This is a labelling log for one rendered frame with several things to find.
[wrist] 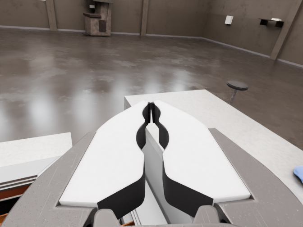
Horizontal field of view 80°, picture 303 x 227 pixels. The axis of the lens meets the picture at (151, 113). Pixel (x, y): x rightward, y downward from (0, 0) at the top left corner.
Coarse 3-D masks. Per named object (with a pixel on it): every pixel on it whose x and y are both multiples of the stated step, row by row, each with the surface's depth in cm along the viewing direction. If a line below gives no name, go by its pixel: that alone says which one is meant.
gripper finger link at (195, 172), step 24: (168, 120) 10; (192, 120) 10; (168, 144) 8; (192, 144) 8; (216, 144) 8; (168, 168) 7; (192, 168) 7; (216, 168) 7; (168, 192) 7; (192, 192) 6; (216, 192) 6; (240, 192) 6; (192, 216) 7
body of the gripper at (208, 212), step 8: (200, 208) 6; (208, 208) 6; (96, 216) 5; (104, 216) 5; (112, 216) 5; (200, 216) 5; (208, 216) 5; (216, 216) 5; (96, 224) 5; (104, 224) 5; (112, 224) 5; (168, 224) 5; (176, 224) 5; (184, 224) 5; (192, 224) 5; (200, 224) 5; (208, 224) 5; (216, 224) 5; (224, 224) 5; (232, 224) 5
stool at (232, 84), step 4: (228, 84) 284; (232, 84) 282; (236, 84) 284; (240, 84) 287; (244, 84) 289; (236, 88) 275; (240, 88) 274; (244, 88) 275; (232, 96) 296; (232, 100) 298
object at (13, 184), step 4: (32, 176) 76; (36, 176) 77; (16, 180) 74; (20, 180) 75; (24, 180) 75; (28, 180) 76; (32, 180) 77; (0, 184) 72; (4, 184) 73; (8, 184) 73; (12, 184) 74; (16, 184) 74; (20, 184) 75; (24, 184) 75; (28, 184) 76; (0, 188) 72; (4, 188) 72; (8, 188) 73; (12, 188) 74; (132, 212) 70; (136, 212) 68; (132, 216) 69; (136, 216) 68; (136, 220) 67; (136, 224) 66; (140, 224) 65
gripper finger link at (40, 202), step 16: (80, 144) 8; (64, 160) 7; (80, 160) 7; (48, 176) 7; (64, 176) 7; (32, 192) 6; (48, 192) 6; (16, 208) 6; (32, 208) 6; (48, 208) 6; (64, 208) 6; (80, 208) 6; (96, 208) 6; (16, 224) 5; (32, 224) 5; (48, 224) 5; (64, 224) 5; (80, 224) 5
